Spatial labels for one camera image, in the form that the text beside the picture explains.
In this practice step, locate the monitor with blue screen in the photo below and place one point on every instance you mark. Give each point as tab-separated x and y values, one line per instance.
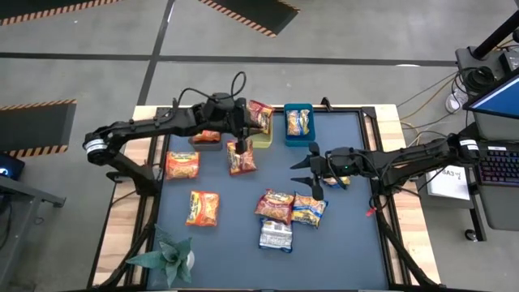
498	101

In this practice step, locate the black stand pole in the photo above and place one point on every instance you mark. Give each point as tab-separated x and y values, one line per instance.
496	36

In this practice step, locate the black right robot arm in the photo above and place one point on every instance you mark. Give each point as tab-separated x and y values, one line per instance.
413	156

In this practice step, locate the white paper label sheet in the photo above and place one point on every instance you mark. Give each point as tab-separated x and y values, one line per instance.
450	182

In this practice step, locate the orange Maruchan ramen pack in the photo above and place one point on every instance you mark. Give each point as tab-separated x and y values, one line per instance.
182	165
202	209
207	136

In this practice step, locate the red tag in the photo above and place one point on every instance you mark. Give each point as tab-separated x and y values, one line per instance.
371	211

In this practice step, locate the laptop computer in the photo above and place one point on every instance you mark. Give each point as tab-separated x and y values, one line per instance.
496	130

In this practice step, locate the red Maruchan ramen pack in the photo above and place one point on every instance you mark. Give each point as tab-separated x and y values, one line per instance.
243	162
261	115
273	206

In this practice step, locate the black keyboard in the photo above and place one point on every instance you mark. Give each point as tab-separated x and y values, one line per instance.
500	166

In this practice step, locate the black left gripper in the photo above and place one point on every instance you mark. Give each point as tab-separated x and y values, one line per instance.
237	121

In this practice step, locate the black caster wheel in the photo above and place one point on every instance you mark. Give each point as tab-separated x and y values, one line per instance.
471	235

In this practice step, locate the grey stand base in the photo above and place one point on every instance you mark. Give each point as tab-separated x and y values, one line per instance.
466	61

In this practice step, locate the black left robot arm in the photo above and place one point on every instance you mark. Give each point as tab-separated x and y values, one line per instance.
134	130

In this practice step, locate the black device with blue light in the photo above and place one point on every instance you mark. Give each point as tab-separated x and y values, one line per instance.
12	168

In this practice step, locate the black aluminium table frame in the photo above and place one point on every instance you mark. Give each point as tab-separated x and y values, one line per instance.
344	110

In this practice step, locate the black hazard-striped floor mat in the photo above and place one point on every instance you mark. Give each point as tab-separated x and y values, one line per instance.
32	6
36	127
259	14

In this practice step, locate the yellow plastic bin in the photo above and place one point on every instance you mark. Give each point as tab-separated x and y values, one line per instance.
263	142

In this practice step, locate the blue yellow Maruchan ramen pack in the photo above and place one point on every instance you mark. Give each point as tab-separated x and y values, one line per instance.
298	122
342	181
309	210

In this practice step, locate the blue plastic bin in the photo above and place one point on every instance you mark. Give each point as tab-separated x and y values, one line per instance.
300	141

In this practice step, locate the blue table mat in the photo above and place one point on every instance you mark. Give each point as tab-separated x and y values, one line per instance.
344	251

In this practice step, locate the black diagonal cart strut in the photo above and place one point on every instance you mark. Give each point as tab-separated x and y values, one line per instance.
468	130

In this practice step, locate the grey utility cart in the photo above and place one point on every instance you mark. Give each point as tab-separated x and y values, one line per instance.
24	227

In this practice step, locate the silver blue Maruchan ramen pack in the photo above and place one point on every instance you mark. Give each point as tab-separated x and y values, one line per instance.
275	235

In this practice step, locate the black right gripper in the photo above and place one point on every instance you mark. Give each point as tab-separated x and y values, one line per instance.
342	164

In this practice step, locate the green artificial succulent plant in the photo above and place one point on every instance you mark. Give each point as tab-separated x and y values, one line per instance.
172	257

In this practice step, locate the grey plastic bin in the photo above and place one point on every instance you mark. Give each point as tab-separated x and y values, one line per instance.
207	147

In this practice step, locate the person's shoe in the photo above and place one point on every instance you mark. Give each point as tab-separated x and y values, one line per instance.
455	102

